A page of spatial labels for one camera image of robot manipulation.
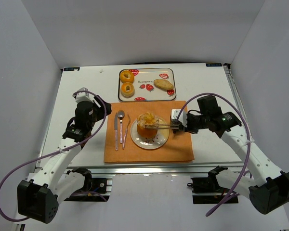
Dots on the oblong beige bread roll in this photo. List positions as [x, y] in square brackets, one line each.
[163, 84]

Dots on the blue label sticker left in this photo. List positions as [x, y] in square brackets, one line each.
[66, 69]

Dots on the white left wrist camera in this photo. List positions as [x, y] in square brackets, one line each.
[82, 95]

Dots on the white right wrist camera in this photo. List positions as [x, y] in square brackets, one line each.
[177, 117]

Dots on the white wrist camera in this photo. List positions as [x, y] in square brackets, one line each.
[177, 117]
[82, 95]

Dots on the bagel bread near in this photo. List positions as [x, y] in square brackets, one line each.
[127, 89]

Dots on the white floral plate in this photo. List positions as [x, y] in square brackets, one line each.
[150, 144]

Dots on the pink handled spoon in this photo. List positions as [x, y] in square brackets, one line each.
[121, 115]

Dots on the pink handled knife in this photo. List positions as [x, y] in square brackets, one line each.
[116, 131]

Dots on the orange cloth placemat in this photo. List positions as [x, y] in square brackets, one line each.
[178, 147]

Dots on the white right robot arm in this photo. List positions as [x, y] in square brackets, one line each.
[260, 180]

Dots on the blue label sticker right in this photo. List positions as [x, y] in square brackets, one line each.
[214, 65]

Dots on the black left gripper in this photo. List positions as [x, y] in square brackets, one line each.
[103, 109]

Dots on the blue label sticker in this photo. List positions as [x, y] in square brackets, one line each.
[214, 65]
[66, 69]

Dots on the bagel bread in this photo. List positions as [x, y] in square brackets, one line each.
[126, 76]
[127, 89]

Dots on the strawberry pattern tray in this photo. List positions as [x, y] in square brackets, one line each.
[145, 90]

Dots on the round orange bread bun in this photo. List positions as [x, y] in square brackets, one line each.
[147, 118]

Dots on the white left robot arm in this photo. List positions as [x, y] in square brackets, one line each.
[40, 196]

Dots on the pink handled fork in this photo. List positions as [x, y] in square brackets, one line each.
[126, 132]

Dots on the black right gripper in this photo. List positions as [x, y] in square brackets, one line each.
[182, 126]

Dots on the bagel bread far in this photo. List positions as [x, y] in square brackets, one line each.
[126, 76]

